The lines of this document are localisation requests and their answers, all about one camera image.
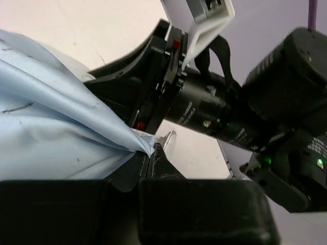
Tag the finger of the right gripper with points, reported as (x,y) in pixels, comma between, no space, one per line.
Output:
(120,94)
(142,64)

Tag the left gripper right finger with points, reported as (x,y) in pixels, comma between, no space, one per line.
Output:
(176,210)

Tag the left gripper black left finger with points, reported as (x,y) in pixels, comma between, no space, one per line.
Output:
(65,211)

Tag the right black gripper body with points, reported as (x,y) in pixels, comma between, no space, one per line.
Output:
(205,99)

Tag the light blue pillowcase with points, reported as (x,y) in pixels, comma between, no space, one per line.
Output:
(52,126)

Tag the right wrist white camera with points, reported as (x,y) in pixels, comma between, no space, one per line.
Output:
(203,21)

